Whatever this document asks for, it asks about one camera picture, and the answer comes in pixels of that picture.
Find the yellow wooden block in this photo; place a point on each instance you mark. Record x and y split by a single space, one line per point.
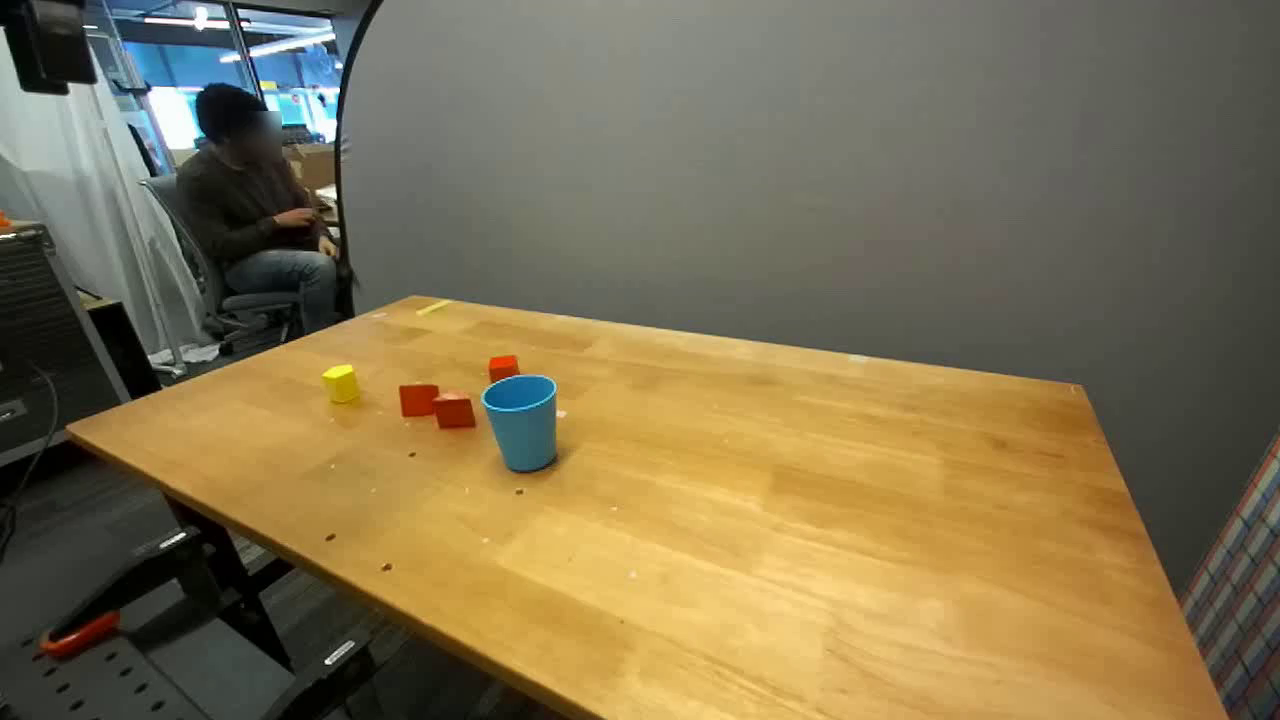
341 384

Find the grey backdrop panel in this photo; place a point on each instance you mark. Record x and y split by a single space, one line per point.
826 200

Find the black equipment cabinet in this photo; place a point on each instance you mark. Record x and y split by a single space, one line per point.
40 340

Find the blue plastic cup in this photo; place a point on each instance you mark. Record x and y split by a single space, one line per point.
521 426

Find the seated person in dark clothes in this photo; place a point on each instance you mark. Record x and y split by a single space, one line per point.
251 215

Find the plaid cloth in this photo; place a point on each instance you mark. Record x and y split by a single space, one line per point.
1243 595

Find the orange-red wooden block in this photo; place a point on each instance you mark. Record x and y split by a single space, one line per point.
500 364
453 415
416 399

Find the black table leg frame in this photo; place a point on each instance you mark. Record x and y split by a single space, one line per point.
221 583

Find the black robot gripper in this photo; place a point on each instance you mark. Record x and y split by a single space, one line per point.
45 42

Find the grey office chair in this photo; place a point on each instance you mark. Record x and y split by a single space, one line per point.
201 282

